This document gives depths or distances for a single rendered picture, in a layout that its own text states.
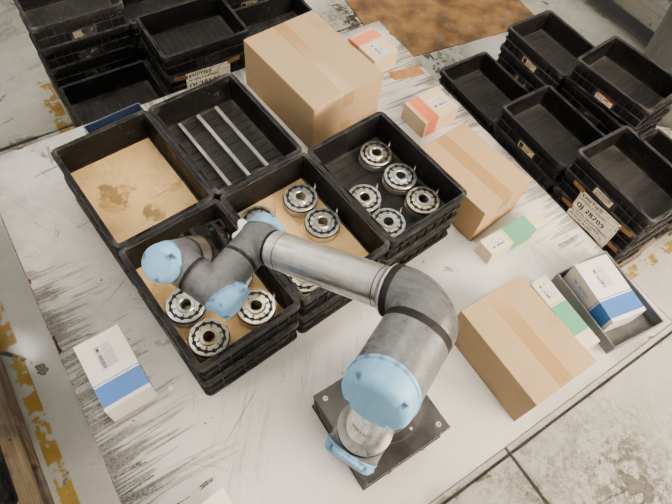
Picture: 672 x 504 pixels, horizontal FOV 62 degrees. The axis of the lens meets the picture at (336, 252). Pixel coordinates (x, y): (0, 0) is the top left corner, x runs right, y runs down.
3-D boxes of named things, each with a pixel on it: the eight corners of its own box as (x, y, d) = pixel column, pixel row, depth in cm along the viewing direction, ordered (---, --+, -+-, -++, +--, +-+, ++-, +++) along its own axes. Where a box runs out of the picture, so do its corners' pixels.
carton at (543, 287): (590, 348, 165) (600, 340, 159) (575, 357, 163) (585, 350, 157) (538, 284, 174) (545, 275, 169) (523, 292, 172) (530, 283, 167)
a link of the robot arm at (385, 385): (397, 427, 128) (462, 336, 81) (364, 486, 121) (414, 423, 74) (353, 398, 130) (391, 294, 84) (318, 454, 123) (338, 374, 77)
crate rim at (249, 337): (302, 307, 141) (303, 303, 139) (199, 376, 130) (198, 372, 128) (217, 201, 155) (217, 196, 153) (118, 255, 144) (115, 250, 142)
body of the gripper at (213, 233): (223, 218, 126) (198, 222, 114) (242, 251, 126) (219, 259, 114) (197, 234, 128) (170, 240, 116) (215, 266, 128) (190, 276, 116)
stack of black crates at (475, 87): (521, 134, 284) (539, 101, 264) (477, 156, 274) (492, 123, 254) (471, 85, 300) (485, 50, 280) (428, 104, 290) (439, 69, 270)
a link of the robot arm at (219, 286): (263, 268, 104) (216, 236, 105) (225, 314, 98) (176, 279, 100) (261, 285, 111) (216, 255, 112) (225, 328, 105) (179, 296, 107)
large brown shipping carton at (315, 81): (375, 116, 205) (384, 73, 188) (311, 151, 194) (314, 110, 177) (310, 54, 220) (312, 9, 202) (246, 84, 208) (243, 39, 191)
